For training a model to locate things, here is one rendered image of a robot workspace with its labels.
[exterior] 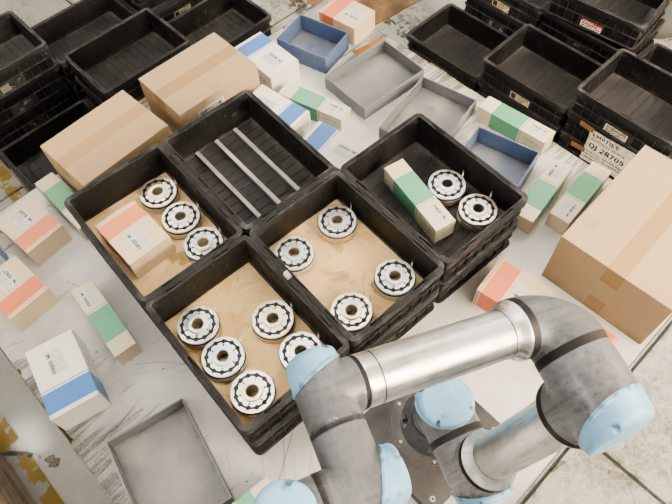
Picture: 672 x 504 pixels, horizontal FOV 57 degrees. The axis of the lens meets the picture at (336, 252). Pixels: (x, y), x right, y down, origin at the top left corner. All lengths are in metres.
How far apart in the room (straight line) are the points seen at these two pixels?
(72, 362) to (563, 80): 2.10
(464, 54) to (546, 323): 2.14
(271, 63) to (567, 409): 1.53
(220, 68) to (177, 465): 1.18
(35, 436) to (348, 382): 1.87
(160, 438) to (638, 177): 1.38
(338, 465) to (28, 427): 1.91
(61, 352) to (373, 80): 1.29
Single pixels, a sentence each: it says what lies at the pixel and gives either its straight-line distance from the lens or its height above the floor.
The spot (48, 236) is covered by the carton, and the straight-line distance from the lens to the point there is 1.91.
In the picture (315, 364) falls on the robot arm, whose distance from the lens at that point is 0.81.
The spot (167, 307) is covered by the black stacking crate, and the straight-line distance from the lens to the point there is 1.55.
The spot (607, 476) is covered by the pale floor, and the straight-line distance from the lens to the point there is 2.40.
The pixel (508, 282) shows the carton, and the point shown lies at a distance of 1.67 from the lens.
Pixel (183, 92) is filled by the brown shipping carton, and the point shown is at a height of 0.86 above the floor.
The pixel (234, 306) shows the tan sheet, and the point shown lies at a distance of 1.56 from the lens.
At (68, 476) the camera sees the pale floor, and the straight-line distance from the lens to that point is 2.46.
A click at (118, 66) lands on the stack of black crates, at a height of 0.49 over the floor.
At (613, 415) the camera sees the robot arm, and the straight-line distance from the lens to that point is 0.95.
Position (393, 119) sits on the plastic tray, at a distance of 2.05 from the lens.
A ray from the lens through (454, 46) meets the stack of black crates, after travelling 3.00.
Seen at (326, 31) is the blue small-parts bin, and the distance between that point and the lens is 2.32.
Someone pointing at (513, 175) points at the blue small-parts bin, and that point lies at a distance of 1.96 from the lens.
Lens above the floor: 2.21
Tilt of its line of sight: 59 degrees down
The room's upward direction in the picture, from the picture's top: 4 degrees counter-clockwise
